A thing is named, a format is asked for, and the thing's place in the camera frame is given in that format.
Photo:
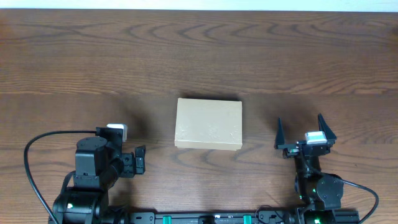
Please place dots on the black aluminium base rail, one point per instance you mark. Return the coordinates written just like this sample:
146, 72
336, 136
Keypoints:
261, 216

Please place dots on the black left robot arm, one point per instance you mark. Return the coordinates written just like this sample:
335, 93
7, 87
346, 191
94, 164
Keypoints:
99, 163

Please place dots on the cardboard box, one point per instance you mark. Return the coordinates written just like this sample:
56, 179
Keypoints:
209, 124

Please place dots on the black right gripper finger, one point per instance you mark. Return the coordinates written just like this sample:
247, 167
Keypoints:
279, 138
329, 134

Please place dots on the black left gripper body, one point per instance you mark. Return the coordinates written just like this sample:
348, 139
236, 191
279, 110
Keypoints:
138, 160

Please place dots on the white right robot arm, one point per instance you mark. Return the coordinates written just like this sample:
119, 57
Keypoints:
320, 192

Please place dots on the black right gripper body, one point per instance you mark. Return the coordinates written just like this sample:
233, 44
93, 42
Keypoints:
301, 148

